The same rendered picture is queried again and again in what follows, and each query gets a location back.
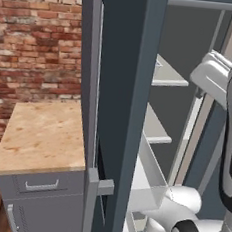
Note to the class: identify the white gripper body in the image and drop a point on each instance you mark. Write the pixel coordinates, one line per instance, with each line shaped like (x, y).
(212, 77)

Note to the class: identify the dark grey freezer door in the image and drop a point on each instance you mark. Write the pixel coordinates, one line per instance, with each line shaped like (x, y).
(124, 88)

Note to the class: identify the grey cabinet door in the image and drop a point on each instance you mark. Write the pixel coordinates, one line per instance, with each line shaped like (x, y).
(51, 215)

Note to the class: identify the white fridge shelf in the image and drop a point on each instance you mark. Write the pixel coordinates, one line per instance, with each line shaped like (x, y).
(168, 76)
(155, 130)

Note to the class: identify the grey fridge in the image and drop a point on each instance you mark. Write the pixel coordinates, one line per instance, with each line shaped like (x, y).
(89, 68)

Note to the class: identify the clear fridge drawer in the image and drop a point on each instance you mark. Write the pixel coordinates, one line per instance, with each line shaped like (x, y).
(144, 187)

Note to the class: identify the grey cabinet with wooden top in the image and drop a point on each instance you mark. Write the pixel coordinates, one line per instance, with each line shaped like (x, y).
(42, 137)

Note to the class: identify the grey drawer front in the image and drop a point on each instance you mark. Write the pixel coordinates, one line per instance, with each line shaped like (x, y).
(41, 183)

